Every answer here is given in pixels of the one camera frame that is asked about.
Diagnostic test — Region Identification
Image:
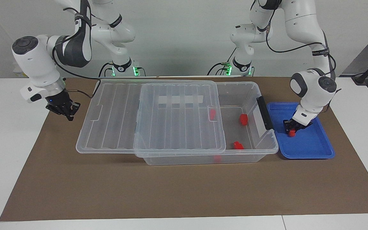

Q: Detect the clear ribbed plastic lid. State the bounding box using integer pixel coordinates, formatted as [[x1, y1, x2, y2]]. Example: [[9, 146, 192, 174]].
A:
[[76, 79, 226, 157]]

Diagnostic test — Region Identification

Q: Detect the blue plastic tray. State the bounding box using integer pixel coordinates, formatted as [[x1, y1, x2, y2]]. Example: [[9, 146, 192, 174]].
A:
[[266, 102, 336, 160]]

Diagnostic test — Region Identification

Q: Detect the clear plastic storage box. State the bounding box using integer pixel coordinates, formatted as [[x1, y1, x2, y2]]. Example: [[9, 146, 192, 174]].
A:
[[130, 80, 279, 166]]

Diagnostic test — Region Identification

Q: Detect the white power strip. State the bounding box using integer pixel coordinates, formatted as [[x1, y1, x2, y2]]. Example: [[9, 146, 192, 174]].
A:
[[13, 63, 26, 78]]

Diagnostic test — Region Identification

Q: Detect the brown table mat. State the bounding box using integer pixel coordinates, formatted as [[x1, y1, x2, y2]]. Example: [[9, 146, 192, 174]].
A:
[[0, 77, 368, 221]]

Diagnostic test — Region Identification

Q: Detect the white tape strip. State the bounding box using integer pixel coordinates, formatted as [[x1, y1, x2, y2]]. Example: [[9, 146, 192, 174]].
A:
[[156, 95, 203, 105]]

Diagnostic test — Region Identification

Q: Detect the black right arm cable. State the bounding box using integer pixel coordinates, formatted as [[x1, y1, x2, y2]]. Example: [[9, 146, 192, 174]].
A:
[[52, 8, 101, 98]]

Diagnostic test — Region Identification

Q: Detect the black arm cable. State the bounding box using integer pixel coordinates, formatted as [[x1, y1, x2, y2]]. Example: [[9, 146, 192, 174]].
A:
[[265, 19, 342, 106], [52, 8, 101, 98]]

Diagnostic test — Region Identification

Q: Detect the black box latch handle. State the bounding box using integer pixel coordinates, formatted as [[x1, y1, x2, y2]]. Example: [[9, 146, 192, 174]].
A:
[[256, 96, 274, 130]]

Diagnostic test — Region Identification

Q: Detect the black base cable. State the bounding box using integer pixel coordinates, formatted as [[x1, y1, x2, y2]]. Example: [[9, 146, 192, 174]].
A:
[[98, 62, 114, 77], [207, 50, 237, 76]]

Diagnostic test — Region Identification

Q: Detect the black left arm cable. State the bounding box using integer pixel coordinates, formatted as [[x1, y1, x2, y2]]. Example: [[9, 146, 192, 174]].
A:
[[265, 19, 342, 106]]

